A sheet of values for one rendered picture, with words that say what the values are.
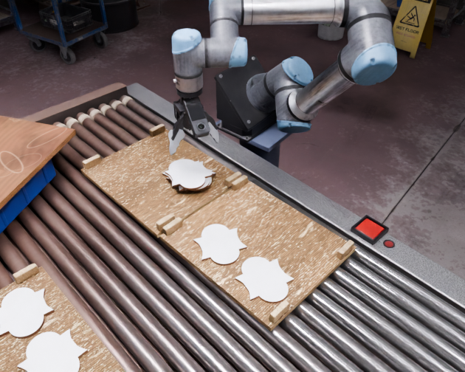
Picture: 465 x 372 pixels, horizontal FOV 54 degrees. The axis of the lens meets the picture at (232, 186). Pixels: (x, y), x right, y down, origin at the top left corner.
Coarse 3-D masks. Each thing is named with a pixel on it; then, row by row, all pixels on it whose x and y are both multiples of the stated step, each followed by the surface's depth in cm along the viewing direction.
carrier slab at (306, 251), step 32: (256, 192) 140; (192, 224) 129; (224, 224) 129; (256, 224) 129; (288, 224) 129; (192, 256) 120; (256, 256) 120; (288, 256) 120; (320, 256) 120; (224, 288) 112; (288, 288) 112
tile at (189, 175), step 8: (184, 160) 145; (192, 160) 145; (176, 168) 142; (184, 168) 142; (192, 168) 142; (200, 168) 142; (176, 176) 139; (184, 176) 139; (192, 176) 139; (200, 176) 139; (208, 176) 140; (176, 184) 136; (184, 184) 136; (192, 184) 136; (200, 184) 136
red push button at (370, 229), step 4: (368, 220) 131; (360, 224) 130; (364, 224) 130; (368, 224) 130; (372, 224) 130; (376, 224) 130; (356, 228) 129; (360, 228) 129; (364, 228) 129; (368, 228) 129; (372, 228) 129; (376, 228) 129; (380, 228) 129; (364, 232) 127; (368, 232) 127; (372, 232) 127; (376, 232) 127; (380, 232) 128; (372, 236) 126
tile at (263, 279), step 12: (252, 264) 117; (264, 264) 117; (276, 264) 117; (240, 276) 114; (252, 276) 114; (264, 276) 114; (276, 276) 114; (288, 276) 114; (252, 288) 111; (264, 288) 111; (276, 288) 111; (264, 300) 109; (276, 300) 108
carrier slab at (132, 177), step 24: (144, 144) 159; (168, 144) 159; (96, 168) 149; (120, 168) 149; (144, 168) 149; (168, 168) 149; (216, 168) 149; (120, 192) 140; (144, 192) 140; (168, 192) 140; (192, 192) 140; (216, 192) 140; (144, 216) 131
